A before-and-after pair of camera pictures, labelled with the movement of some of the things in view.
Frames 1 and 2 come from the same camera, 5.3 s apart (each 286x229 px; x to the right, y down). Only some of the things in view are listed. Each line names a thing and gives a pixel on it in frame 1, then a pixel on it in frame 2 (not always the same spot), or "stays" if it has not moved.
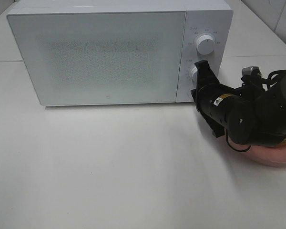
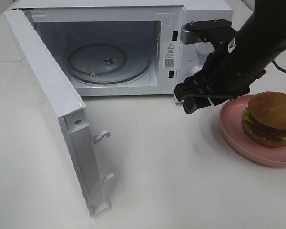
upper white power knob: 205,44 stays
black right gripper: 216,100 -> 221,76
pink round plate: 282,156 stays
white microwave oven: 94,52 stays
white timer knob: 193,73 stays
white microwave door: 101,57 -> 70,108
